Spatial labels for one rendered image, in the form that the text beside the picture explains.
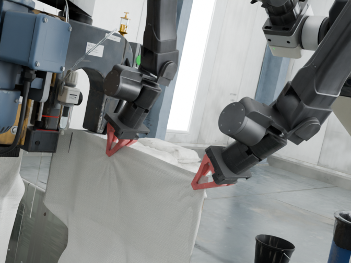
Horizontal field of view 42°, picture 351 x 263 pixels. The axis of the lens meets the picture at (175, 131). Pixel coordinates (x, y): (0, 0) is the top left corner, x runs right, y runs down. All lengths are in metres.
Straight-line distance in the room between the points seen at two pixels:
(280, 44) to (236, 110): 0.54
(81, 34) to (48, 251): 0.93
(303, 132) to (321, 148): 8.66
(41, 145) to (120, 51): 0.33
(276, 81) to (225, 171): 8.71
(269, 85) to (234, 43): 1.42
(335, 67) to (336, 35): 0.05
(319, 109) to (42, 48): 0.46
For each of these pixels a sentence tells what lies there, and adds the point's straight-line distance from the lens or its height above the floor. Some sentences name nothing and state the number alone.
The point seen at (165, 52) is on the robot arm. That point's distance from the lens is 0.99.
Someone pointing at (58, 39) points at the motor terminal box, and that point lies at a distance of 0.84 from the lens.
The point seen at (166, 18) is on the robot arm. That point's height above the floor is 1.37.
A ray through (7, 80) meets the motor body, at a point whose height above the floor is 1.18.
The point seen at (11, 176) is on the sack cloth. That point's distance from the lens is 1.40.
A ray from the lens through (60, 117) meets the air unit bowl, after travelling 1.12.
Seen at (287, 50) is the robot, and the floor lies 1.39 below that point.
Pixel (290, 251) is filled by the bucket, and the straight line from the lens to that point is 3.48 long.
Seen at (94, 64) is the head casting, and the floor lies 1.25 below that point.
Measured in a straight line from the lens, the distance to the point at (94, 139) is 1.13.
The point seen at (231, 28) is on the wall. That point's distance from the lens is 8.69.
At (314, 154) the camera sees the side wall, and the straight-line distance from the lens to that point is 9.46.
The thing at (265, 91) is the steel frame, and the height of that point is 1.50.
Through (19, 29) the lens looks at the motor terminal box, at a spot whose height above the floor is 1.27.
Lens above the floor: 1.24
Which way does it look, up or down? 6 degrees down
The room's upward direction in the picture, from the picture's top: 12 degrees clockwise
